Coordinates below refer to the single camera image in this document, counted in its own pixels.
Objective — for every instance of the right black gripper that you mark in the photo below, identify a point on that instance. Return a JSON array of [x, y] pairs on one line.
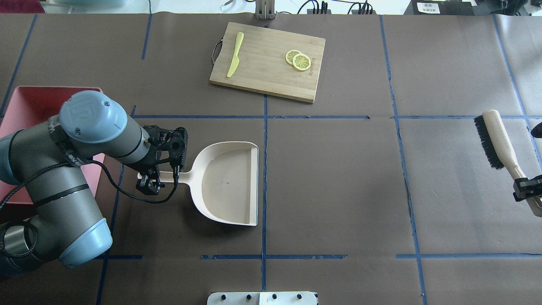
[[526, 187]]

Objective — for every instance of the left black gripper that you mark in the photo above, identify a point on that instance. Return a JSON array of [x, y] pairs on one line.
[[147, 184]]

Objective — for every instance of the beige brush with black bristles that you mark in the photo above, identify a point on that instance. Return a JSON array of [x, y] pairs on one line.
[[500, 152]]

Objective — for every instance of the beige plastic dustpan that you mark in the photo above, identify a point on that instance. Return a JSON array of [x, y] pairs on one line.
[[224, 182]]

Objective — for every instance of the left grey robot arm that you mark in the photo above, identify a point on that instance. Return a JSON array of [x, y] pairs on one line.
[[47, 161]]

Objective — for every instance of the pink plastic bin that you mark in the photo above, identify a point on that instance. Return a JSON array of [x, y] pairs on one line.
[[29, 109]]

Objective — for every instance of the bamboo cutting board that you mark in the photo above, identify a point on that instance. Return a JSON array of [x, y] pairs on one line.
[[262, 66]]

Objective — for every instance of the green plastic toy knife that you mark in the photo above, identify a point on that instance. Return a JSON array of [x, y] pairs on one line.
[[235, 57]]

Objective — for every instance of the black power box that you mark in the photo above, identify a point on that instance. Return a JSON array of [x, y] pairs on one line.
[[439, 7]]

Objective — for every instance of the pink cloth on rack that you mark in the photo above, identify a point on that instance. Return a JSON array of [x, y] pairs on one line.
[[21, 7]]

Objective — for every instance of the aluminium frame post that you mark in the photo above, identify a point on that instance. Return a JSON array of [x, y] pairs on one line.
[[265, 9]]

